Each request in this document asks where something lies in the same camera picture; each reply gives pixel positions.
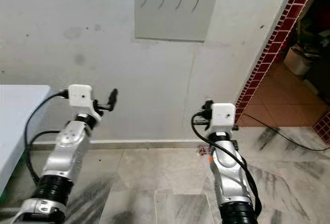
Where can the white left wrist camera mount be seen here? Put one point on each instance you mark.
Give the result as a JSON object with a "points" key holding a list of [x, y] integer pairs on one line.
{"points": [[81, 95]]}

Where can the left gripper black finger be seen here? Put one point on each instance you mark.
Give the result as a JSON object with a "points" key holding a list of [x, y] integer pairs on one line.
{"points": [[113, 98]]}

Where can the beige storage bin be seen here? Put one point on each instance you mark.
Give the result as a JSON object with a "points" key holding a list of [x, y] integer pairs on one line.
{"points": [[298, 60]]}

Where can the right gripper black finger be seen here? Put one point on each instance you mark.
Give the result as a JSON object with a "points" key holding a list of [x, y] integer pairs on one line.
{"points": [[208, 105]]}

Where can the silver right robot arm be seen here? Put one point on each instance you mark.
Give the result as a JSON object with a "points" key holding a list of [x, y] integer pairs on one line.
{"points": [[229, 180]]}

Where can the grey wall panel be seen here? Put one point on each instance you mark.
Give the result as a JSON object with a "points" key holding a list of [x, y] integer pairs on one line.
{"points": [[178, 18]]}

